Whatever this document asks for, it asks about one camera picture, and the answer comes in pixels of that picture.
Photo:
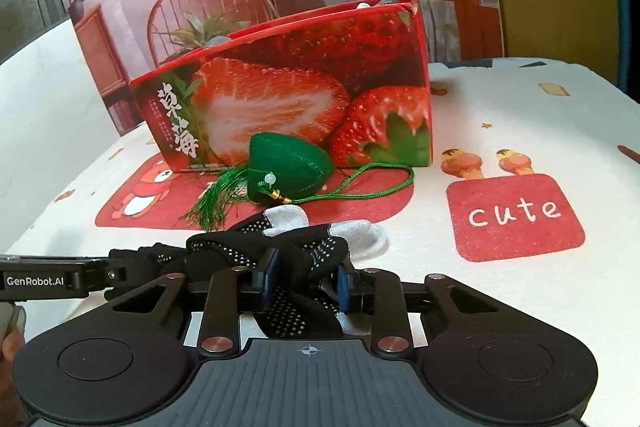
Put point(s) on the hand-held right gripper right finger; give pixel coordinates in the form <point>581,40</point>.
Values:
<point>344,289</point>

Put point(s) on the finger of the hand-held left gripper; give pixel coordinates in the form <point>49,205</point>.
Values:
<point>145,263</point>

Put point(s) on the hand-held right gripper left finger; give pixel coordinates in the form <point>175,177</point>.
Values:
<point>267,279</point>

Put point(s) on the black dotted glove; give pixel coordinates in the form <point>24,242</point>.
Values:
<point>300,257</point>

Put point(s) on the red strawberry print box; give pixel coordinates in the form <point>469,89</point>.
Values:
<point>300,97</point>

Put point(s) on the person's left hand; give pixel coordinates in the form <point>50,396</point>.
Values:
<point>9,357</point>

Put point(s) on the green tasselled sachet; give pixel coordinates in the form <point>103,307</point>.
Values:
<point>285,162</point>

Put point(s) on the cartoon printed tablecloth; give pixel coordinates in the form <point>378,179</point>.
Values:
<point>500,132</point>

